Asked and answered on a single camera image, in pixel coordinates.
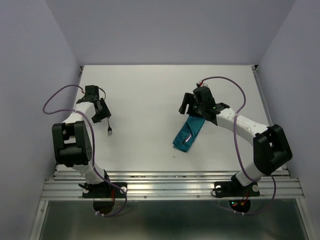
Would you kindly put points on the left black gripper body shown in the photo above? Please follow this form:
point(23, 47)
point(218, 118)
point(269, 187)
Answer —
point(102, 114)

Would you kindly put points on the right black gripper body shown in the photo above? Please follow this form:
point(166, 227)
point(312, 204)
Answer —
point(197, 110)

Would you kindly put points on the silver fork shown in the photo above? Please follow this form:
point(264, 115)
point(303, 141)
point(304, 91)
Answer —
point(109, 130)

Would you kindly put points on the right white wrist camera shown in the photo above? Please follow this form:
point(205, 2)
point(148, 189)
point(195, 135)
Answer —
point(201, 84)

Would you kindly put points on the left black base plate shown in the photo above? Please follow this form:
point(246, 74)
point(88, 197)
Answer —
point(100, 191)

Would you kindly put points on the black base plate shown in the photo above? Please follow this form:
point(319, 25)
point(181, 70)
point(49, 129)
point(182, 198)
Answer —
point(233, 189)
point(100, 191)

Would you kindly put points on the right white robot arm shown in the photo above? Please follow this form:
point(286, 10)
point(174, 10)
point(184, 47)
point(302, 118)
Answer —
point(271, 149)

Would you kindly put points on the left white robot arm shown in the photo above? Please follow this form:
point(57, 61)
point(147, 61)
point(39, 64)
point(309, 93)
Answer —
point(73, 147)

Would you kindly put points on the aluminium front rail frame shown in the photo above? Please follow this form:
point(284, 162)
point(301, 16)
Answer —
point(169, 193)

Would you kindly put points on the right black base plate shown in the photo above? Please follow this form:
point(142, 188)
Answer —
point(233, 189)

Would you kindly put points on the teal cloth napkin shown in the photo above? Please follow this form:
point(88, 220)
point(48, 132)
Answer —
point(193, 125)

